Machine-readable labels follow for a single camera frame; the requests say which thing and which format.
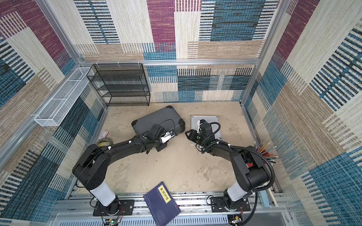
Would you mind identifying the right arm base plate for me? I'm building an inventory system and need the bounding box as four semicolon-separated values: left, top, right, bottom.
206;196;251;212

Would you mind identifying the light blue stapler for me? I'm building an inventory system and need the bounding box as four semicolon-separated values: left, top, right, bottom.
259;188;278;208

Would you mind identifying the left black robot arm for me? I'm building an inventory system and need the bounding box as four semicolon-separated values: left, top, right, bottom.
72;124;176;214

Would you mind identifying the small silver aluminium case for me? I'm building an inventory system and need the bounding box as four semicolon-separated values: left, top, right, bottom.
190;115;222;140

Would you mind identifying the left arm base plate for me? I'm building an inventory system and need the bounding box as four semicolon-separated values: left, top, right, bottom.
92;200;134;217

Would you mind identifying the black wire shelf rack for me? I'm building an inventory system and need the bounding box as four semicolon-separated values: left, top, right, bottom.
87;63;150;107

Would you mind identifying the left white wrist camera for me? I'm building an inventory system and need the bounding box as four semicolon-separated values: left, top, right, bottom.
160;131;176;144

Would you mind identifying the small pink card packet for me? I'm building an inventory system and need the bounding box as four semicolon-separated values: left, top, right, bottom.
99;131;108;139

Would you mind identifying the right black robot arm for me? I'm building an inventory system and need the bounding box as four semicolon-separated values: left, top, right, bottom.
185;121;275;211

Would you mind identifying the dark blue book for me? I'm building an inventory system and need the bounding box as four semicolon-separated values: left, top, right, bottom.
143;181;181;226

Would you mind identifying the white mesh wall basket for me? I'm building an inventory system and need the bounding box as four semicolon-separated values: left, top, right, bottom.
34;67;90;127

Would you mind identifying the red pencil cup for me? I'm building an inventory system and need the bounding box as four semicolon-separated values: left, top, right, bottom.
254;141;279;165

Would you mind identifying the large black poker case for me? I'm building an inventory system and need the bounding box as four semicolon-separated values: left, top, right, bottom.
131;105;185;138

